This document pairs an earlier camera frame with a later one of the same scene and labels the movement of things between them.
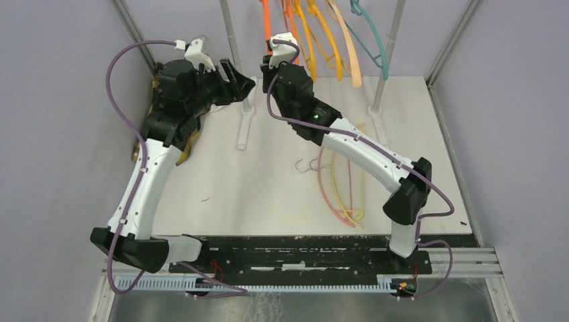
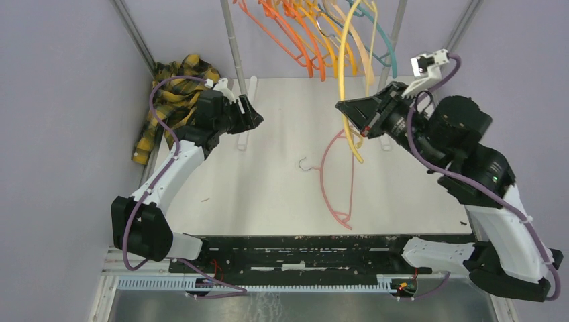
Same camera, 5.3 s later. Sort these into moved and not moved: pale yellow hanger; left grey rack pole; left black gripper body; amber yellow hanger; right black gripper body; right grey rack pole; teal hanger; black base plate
Moved: left black gripper body; pale yellow hanger; right black gripper body; teal hanger; amber yellow hanger
Not moved: left grey rack pole; black base plate; right grey rack pole
